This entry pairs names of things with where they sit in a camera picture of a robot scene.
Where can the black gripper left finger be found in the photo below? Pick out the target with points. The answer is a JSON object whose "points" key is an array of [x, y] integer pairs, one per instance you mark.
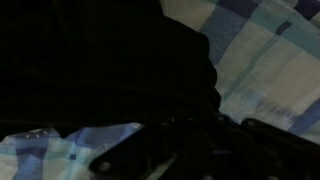
{"points": [[150, 151]]}

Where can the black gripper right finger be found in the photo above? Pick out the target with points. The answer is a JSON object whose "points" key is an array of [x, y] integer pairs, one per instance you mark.
{"points": [[288, 143]]}

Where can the black shirt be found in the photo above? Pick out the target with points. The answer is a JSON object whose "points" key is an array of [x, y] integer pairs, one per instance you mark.
{"points": [[70, 64]]}

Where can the blue plaid bed sheet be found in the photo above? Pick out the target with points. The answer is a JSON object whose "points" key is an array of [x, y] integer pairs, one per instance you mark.
{"points": [[266, 54]]}

